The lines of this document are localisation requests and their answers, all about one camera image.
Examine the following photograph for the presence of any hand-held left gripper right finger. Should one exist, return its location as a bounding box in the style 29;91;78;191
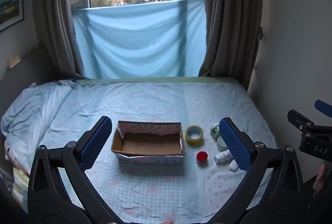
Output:
207;117;304;224

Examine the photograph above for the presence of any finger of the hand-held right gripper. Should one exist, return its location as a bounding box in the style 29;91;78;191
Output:
287;109;316;134
314;100;332;118

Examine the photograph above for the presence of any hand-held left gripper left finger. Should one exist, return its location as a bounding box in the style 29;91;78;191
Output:
27;116;122;224

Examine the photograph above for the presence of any pale green round lid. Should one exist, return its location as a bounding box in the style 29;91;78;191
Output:
216;136;229;151

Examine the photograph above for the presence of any white tube bottle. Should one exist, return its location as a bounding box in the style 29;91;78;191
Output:
214;150;232;163

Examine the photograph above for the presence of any green and white jar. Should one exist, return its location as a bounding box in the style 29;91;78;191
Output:
210;122;221;139

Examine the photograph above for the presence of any red round cap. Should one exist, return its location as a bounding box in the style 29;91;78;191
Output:
196;151;209;165

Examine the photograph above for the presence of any cardboard box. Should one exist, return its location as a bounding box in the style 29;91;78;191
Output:
111;120;186;165

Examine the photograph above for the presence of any person's right hand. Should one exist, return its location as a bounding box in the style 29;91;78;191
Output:
312;162;328;191

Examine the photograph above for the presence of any clear tape roll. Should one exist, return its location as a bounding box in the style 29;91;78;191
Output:
185;125;205;146

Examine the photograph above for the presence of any light blue patterned bedsheet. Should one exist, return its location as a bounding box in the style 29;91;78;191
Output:
0;78;279;223

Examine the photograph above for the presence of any stack of folded cloths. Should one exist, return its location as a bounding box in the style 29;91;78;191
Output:
4;136;29;205

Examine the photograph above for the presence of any light blue hanging cloth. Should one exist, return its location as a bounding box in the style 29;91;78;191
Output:
72;0;207;80

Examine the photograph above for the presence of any small beige block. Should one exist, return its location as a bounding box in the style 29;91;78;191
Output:
8;56;22;68

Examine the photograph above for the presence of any grey curtain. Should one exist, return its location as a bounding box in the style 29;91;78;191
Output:
198;0;263;77
32;0;88;79

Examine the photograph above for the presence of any wall poster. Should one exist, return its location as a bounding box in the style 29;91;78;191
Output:
0;0;25;33

